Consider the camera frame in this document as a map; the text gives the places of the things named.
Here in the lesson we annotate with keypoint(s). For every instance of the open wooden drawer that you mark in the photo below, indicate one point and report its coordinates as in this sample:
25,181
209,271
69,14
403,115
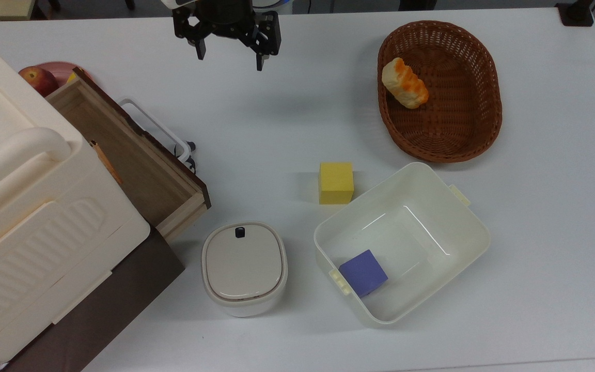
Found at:
132,155

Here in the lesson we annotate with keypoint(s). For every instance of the purple foam cube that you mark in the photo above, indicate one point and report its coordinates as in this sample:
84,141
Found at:
363,273

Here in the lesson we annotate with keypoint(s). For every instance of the cream plastic storage box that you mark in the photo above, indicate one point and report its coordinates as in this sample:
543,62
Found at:
29,232

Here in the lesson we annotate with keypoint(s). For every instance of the dark wood drawer cabinet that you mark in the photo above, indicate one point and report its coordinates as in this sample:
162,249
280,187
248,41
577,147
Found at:
122,289

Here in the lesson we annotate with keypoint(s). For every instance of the cream round pot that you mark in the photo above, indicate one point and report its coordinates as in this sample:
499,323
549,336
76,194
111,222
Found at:
240,309

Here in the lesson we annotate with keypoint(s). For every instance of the brown wicker basket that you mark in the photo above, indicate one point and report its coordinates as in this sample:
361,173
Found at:
457,119

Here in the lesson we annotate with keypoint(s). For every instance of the yellow toy banana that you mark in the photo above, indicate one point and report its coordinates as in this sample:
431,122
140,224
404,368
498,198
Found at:
72,77

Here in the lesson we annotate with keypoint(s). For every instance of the red toy apple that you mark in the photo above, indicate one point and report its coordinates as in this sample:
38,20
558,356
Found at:
39,80

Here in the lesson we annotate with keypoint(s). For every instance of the beige pot lid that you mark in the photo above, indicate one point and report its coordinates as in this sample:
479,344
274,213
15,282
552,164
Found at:
243,263

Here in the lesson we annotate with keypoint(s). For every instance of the yellow foam cube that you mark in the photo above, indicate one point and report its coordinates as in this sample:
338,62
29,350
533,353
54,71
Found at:
335,183

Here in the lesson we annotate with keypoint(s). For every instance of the black stand base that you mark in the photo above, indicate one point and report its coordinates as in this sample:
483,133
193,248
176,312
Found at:
576,13

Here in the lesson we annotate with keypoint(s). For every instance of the white plastic tub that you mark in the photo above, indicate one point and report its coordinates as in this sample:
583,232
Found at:
432,243

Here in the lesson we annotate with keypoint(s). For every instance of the toy bread loaf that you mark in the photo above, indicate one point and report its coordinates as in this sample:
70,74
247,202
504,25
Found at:
405,82

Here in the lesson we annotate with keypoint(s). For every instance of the pink plate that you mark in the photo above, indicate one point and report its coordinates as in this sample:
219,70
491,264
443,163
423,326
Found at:
60,70

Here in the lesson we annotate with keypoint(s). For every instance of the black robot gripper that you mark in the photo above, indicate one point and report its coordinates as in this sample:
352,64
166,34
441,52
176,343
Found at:
225,18

